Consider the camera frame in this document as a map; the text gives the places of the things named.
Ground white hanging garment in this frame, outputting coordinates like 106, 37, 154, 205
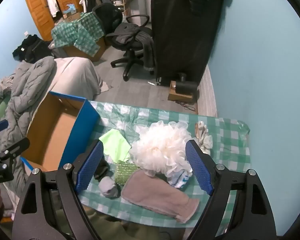
45, 0, 59, 18

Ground white bath pouf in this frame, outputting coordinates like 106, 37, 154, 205
129, 120, 194, 178

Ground grey quilted jacket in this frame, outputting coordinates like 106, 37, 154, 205
0, 56, 58, 200

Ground green checked cloth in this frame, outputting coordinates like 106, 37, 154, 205
51, 12, 107, 55

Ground grey striped mat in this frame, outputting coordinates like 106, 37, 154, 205
197, 65, 218, 117

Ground green pillow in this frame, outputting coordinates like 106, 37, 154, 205
0, 97, 11, 125

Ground green scrub sponge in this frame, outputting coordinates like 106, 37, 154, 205
114, 161, 138, 185

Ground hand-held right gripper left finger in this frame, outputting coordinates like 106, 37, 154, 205
12, 140, 104, 240

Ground wooden wardrobe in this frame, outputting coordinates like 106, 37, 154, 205
24, 0, 83, 42

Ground blue plastic wrap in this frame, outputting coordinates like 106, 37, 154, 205
62, 4, 77, 14

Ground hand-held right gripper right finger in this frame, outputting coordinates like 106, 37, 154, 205
185, 139, 277, 240

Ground black device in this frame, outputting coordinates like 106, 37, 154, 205
175, 72, 198, 95

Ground large brown cardboard box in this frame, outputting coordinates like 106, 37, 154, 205
62, 36, 107, 63

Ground green checked tablecloth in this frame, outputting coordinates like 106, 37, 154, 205
77, 100, 252, 228

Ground taupe fleece mitt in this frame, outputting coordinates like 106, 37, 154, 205
120, 169, 200, 223

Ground small cardboard box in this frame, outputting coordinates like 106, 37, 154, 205
61, 7, 82, 22

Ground beige bedsheet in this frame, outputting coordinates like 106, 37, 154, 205
47, 57, 103, 99

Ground black cable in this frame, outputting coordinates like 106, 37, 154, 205
175, 99, 198, 112

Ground black clothes pile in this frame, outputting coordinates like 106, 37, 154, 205
12, 34, 53, 63

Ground black sock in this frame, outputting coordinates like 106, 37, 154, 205
94, 155, 112, 182

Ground white blue-printed cloth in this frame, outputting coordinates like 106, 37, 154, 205
165, 167, 193, 189

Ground blue cardboard box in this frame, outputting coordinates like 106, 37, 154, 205
20, 91, 100, 173

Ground black office chair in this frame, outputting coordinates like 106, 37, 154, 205
91, 5, 155, 82

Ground lime green cloth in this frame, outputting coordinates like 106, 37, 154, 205
99, 129, 132, 163

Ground black fabric wardrobe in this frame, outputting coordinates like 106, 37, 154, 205
150, 0, 233, 85

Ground dark grey garment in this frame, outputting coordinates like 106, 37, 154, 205
112, 24, 155, 72

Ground grey knit sock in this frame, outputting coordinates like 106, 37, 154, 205
98, 176, 120, 198

